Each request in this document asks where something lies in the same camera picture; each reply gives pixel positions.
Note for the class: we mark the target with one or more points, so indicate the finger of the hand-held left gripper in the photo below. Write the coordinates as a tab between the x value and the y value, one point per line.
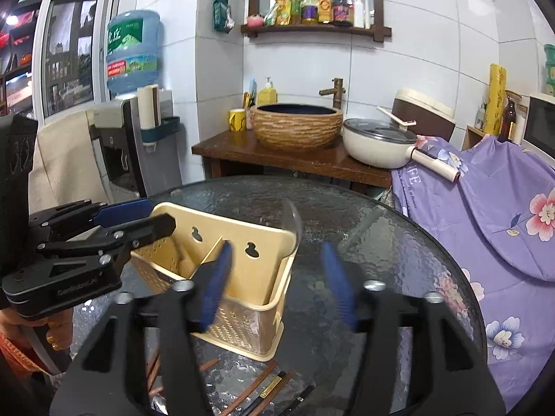
147	227
125	211

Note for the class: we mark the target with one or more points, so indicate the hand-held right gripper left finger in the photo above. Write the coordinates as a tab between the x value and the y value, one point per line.
214	284

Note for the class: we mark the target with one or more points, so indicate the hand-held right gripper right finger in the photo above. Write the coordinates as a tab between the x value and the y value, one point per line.
340	288

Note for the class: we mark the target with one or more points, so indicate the beige plastic utensil holder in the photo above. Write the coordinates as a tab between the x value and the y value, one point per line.
260	277

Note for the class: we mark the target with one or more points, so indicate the person's left hand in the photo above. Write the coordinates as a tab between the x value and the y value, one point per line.
60	329

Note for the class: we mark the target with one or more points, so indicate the beige cloth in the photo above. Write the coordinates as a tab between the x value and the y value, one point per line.
65	160

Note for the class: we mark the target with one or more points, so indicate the grey water dispenser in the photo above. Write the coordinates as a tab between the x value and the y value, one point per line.
130	160

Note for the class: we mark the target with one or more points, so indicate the metal spoon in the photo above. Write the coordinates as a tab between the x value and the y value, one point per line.
295	221

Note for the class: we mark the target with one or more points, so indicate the dark display shelf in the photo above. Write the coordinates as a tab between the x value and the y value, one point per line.
17	60

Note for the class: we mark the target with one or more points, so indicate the white paper cup tube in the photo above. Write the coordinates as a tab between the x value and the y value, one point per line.
149	104

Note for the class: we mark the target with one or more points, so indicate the black chopstick with gold band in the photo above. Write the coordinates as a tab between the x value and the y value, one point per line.
269	389

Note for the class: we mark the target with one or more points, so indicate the aluminium sliding window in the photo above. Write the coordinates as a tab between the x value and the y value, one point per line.
69	52

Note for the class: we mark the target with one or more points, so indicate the cream white pan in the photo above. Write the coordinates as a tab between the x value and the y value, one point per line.
373	154

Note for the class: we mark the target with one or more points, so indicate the yellow mug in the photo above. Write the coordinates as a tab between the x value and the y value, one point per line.
237	120

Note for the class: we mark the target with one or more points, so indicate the wooden vanity cabinet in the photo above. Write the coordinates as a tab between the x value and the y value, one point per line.
282	158

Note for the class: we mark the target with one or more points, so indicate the blue water jug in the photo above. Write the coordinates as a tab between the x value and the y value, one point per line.
132	52

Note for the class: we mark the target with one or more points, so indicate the glass pan lid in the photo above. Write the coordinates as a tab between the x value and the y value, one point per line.
377	130

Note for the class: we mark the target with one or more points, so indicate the brown woven pattern basin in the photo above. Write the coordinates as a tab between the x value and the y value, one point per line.
295	130

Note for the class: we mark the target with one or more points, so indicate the purple floral cloth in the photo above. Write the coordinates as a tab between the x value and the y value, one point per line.
490	208

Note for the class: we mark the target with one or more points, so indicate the yellow soap pump bottle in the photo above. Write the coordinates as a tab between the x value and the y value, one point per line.
268	95

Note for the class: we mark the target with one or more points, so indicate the white spatula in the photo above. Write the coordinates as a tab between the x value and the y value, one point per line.
392	116

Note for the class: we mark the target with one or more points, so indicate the bronze bamboo style faucet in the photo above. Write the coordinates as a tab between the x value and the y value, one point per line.
336	93

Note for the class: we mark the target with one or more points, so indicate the small wooden box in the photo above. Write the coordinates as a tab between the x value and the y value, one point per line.
472	138

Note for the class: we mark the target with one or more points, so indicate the pink sponge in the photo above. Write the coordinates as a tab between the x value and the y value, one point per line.
255	20

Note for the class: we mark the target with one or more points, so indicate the brown glass bottle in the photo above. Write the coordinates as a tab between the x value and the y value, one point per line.
508	123

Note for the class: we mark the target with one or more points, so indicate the yellow roll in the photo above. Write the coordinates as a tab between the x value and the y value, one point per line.
495	99

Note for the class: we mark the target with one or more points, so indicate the yellow snack packet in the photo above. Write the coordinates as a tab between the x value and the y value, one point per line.
279	11

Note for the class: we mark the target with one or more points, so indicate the white microwave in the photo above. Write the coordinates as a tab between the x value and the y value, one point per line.
540	125

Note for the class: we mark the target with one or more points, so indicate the wooden framed mirror shelf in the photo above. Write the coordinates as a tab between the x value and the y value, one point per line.
316	31

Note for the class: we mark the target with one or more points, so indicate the green cooking oil bottle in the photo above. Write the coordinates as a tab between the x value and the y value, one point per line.
296	8

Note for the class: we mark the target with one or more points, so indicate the yellow cooking oil bottle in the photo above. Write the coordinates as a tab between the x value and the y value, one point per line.
310	6

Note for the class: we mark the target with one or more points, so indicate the white plastic bottle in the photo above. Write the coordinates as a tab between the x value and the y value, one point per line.
360	11

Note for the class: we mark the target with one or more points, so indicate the dark sauce bottle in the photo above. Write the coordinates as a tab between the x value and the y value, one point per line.
342	6

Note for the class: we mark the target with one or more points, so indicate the amber sauce bottle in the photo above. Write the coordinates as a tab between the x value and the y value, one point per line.
325	6

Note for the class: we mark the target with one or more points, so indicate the green stacked containers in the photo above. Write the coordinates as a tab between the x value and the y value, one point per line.
550	69

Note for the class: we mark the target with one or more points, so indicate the green wall packet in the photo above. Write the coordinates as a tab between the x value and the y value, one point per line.
222	11

